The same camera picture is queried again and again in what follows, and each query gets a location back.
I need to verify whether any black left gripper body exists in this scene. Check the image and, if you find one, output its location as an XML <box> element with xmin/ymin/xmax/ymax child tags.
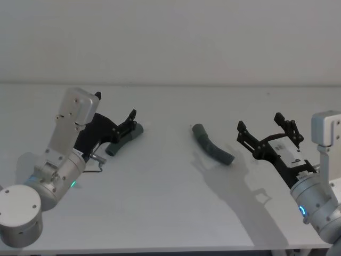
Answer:
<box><xmin>72</xmin><ymin>113</ymin><xmax>121</xmax><ymax>158</ymax></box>

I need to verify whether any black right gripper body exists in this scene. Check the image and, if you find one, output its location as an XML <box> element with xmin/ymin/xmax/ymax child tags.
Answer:
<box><xmin>253</xmin><ymin>132</ymin><xmax>318</xmax><ymax>188</ymax></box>

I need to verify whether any grey bent plastic tube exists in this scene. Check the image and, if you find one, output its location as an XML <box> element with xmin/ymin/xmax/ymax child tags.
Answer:
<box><xmin>104</xmin><ymin>123</ymin><xmax>145</xmax><ymax>157</ymax></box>
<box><xmin>192</xmin><ymin>123</ymin><xmax>236</xmax><ymax>166</ymax></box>

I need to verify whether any thin dark gripper cable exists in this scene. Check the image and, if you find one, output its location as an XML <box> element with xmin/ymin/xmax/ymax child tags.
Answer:
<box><xmin>84</xmin><ymin>155</ymin><xmax>108</xmax><ymax>174</ymax></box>

